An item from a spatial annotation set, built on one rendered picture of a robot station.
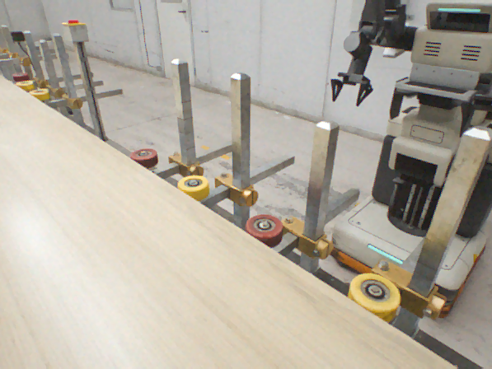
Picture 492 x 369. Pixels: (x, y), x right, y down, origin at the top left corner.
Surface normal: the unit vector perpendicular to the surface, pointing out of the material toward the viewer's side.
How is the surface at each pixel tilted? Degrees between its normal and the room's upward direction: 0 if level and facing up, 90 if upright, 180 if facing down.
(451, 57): 98
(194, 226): 0
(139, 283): 0
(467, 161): 90
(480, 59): 98
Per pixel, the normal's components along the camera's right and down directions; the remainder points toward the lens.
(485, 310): 0.00, -0.86
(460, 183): -0.71, 0.36
